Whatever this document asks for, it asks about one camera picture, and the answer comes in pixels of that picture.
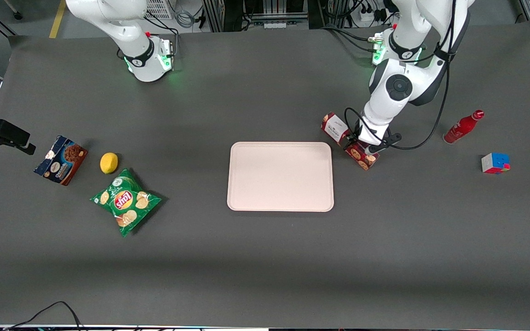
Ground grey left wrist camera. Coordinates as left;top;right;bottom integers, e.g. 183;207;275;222
365;132;403;154

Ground red cookie box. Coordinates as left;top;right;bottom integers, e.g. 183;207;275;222
321;112;380;171

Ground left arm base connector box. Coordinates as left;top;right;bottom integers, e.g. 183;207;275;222
368;33;386;66

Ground white perforated box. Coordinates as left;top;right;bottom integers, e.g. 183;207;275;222
144;0;174;20

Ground red bottle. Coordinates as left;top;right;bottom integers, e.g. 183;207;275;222
443;109;485;145

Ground yellow lemon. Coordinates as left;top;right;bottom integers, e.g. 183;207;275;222
100;152;119;175

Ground thin black table cable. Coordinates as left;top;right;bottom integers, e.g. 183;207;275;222
4;301;84;331

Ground dark equipment rack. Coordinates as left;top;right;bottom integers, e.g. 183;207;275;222
202;0;331;33

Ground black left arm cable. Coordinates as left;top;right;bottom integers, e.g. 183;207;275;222
343;0;460;151

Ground green chips bag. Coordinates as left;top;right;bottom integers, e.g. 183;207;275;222
90;168;162;238

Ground pink plastic tray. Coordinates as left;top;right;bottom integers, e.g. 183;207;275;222
227;142;334;212

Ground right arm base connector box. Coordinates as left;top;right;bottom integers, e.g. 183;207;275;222
160;39;174;71

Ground black right base cable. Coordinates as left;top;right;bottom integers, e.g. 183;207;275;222
144;16;181;59

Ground grey coiled cable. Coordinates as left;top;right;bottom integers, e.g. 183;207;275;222
174;7;196;29

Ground black left base cables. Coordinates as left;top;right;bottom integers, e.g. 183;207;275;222
320;24;377;54

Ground blue chocolate cookie box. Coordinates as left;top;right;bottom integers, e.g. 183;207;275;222
34;135;89;186

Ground colourful puzzle cube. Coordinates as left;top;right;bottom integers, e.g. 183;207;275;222
481;153;511;175

